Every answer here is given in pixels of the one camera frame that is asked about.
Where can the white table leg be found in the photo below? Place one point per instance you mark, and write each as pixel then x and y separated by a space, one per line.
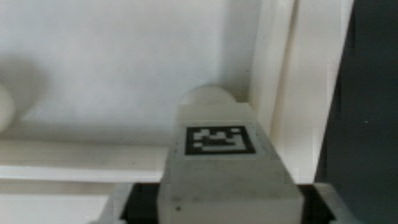
pixel 226 184

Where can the white square tabletop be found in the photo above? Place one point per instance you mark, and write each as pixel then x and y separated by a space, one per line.
pixel 104 58

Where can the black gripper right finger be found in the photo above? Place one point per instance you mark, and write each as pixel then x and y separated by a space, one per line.
pixel 326 209

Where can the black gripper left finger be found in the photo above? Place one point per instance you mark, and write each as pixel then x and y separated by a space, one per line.
pixel 131 206

